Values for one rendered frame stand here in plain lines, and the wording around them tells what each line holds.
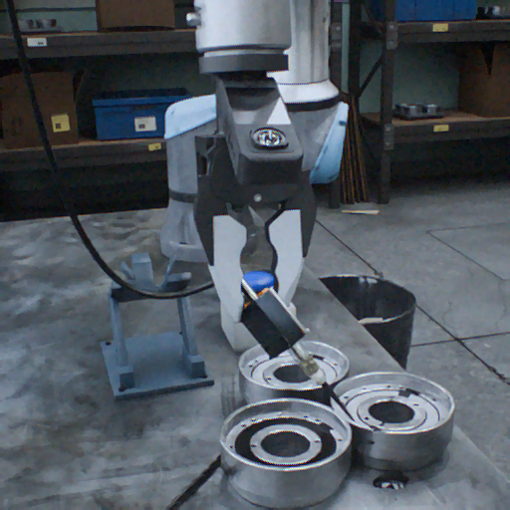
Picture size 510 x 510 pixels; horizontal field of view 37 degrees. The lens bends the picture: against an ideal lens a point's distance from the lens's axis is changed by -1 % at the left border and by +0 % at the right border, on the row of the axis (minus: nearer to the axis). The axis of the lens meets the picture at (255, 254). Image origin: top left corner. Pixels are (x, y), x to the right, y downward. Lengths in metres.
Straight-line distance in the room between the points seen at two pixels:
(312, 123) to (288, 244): 0.47
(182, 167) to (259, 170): 0.60
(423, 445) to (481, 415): 1.71
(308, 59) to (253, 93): 0.49
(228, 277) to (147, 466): 0.18
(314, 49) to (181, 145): 0.23
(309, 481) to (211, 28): 0.35
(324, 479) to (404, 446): 0.08
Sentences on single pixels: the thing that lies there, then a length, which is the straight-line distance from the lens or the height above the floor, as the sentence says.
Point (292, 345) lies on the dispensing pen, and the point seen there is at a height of 0.91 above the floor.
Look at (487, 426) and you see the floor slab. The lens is 2.31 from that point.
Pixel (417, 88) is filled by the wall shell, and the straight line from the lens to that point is 5.10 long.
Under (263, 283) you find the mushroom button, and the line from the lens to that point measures 0.84.
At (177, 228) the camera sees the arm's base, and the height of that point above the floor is 0.85.
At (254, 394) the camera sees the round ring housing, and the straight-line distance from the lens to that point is 0.71.
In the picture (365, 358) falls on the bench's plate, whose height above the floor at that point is 0.80.
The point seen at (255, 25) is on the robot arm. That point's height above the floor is 1.15.
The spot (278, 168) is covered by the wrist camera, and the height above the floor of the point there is 1.06.
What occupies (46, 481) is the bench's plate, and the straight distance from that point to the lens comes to 0.67.
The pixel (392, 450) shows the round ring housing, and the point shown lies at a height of 0.82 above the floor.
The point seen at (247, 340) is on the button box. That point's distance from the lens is 0.84.
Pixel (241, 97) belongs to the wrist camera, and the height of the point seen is 1.10.
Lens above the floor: 1.17
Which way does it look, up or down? 19 degrees down
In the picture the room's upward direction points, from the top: 1 degrees counter-clockwise
